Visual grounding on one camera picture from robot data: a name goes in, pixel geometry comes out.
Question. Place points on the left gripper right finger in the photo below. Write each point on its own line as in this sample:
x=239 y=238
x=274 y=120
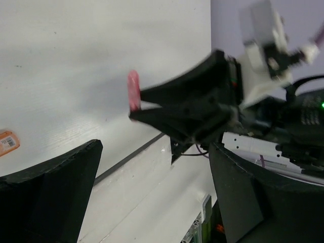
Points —
x=258 y=205

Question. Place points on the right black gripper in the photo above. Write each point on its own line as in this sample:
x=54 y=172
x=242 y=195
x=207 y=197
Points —
x=217 y=84

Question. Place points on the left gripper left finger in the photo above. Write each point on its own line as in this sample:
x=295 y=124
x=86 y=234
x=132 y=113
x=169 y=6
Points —
x=47 y=202

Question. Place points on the pink correction tape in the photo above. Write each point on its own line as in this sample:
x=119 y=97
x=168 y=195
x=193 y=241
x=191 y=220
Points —
x=134 y=91

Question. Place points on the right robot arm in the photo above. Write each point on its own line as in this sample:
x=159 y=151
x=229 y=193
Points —
x=294 y=124

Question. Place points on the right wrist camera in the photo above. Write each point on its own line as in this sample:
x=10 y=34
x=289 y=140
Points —
x=266 y=63

